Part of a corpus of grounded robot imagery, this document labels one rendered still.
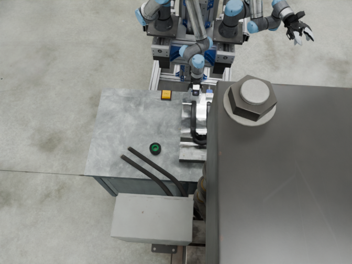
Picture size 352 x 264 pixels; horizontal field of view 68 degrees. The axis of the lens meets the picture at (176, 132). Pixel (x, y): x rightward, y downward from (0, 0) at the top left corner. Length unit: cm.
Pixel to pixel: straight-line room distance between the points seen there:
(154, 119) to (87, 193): 111
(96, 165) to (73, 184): 92
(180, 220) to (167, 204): 8
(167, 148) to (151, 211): 85
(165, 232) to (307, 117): 65
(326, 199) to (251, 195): 14
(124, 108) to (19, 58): 206
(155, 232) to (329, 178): 65
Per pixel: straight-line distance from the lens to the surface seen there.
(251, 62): 341
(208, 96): 190
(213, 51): 218
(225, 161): 53
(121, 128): 192
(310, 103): 65
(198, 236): 172
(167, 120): 192
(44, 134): 306
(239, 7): 200
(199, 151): 176
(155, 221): 103
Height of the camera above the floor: 249
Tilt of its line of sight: 65 degrees down
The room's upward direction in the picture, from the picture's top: 1 degrees clockwise
